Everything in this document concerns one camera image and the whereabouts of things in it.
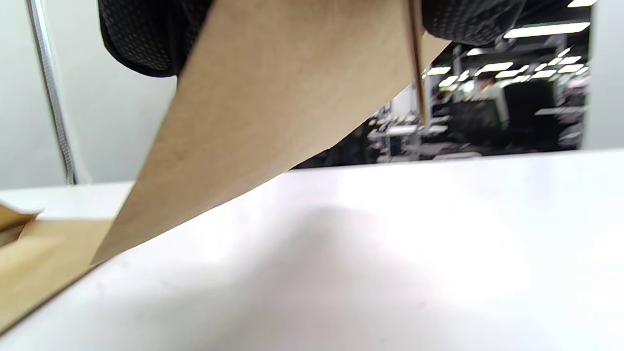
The person's left hand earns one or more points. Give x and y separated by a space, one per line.
141 34

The brown paper envelope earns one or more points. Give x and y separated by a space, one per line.
44 263
273 97

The black office chair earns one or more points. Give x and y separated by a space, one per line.
529 112

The ceiling strip light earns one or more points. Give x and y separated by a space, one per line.
546 30

